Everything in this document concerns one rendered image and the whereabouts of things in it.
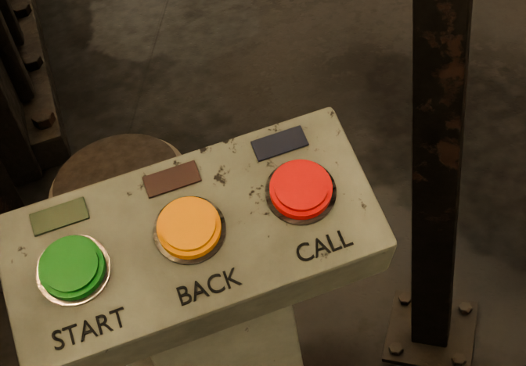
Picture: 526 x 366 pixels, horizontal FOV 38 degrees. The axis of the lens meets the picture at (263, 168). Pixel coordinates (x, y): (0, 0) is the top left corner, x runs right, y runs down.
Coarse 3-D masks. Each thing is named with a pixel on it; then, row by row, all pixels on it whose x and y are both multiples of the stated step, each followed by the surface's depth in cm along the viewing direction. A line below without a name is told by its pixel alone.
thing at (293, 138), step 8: (296, 128) 51; (272, 136) 51; (280, 136) 51; (288, 136) 51; (296, 136) 51; (304, 136) 51; (256, 144) 51; (264, 144) 51; (272, 144) 51; (280, 144) 51; (288, 144) 51; (296, 144) 51; (304, 144) 51; (256, 152) 50; (264, 152) 50; (272, 152) 50; (280, 152) 50
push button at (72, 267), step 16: (64, 240) 47; (80, 240) 47; (48, 256) 46; (64, 256) 46; (80, 256) 46; (96, 256) 46; (48, 272) 46; (64, 272) 46; (80, 272) 46; (96, 272) 46; (48, 288) 46; (64, 288) 46; (80, 288) 46; (96, 288) 46
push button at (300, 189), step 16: (304, 160) 49; (272, 176) 49; (288, 176) 49; (304, 176) 49; (320, 176) 49; (272, 192) 48; (288, 192) 48; (304, 192) 48; (320, 192) 48; (288, 208) 48; (304, 208) 48; (320, 208) 48
